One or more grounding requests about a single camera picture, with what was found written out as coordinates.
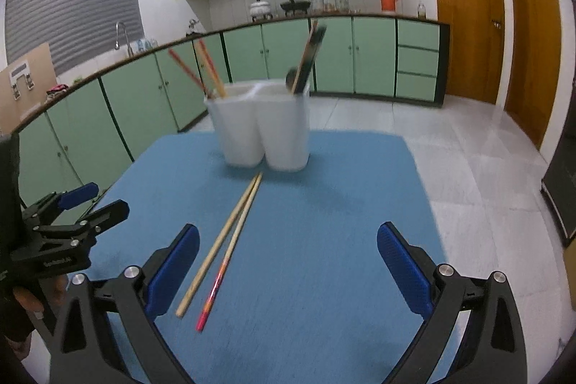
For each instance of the cardboard box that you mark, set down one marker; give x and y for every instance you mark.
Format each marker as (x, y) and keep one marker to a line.
(570, 267)

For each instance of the glass container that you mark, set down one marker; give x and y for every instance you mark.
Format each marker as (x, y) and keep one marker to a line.
(342, 5)
(318, 5)

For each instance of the clear bottles beside sink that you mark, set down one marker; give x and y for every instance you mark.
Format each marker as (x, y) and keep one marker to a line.
(146, 44)

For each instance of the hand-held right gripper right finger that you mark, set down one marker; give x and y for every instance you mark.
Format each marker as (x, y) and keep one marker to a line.
(402, 271)

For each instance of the dark spoon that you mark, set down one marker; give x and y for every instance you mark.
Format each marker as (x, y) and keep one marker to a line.
(291, 76)

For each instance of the green kitchen base cabinets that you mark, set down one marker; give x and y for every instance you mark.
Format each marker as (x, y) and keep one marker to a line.
(373, 55)

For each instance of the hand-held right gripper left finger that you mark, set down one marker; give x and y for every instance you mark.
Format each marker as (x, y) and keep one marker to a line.
(173, 271)

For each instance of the white two-compartment utensil holder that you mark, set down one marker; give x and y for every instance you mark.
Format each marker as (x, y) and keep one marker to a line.
(279, 127)

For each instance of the small glass jar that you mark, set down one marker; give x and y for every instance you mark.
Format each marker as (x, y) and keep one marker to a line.
(421, 9)

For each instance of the plain wooden chopstick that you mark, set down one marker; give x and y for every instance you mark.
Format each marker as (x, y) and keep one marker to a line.
(221, 242)

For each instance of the red-ended wooden chopstick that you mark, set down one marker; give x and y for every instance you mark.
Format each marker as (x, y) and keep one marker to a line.
(306, 51)
(189, 73)
(210, 69)

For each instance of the wooden door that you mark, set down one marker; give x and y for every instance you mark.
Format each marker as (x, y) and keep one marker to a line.
(533, 42)
(463, 15)

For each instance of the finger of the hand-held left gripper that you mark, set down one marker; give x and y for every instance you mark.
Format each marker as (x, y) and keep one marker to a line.
(78, 194)
(110, 213)

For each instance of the person's left hand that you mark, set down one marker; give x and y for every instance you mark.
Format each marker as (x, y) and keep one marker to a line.
(24, 298)

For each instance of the black appliance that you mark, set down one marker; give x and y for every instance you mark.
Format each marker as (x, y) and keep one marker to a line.
(562, 186)

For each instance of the cardboard sheet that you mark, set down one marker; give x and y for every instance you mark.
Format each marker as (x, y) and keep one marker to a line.
(27, 82)

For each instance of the blue tablecloth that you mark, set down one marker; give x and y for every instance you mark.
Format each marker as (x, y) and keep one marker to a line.
(324, 208)

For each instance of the black chopstick with silver band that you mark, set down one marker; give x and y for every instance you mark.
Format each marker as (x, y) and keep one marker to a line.
(310, 62)
(317, 44)

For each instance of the black wok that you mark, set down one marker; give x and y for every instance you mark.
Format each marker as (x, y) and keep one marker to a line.
(294, 5)

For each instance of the metal kettle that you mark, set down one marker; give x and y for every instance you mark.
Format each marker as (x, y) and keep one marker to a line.
(193, 26)

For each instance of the white cooking pot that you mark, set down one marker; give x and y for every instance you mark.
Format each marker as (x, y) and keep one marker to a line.
(260, 8)

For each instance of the chrome faucet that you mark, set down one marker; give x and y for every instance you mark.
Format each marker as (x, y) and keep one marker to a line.
(120, 33)

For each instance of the red cloth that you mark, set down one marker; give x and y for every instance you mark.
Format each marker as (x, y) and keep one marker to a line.
(56, 89)

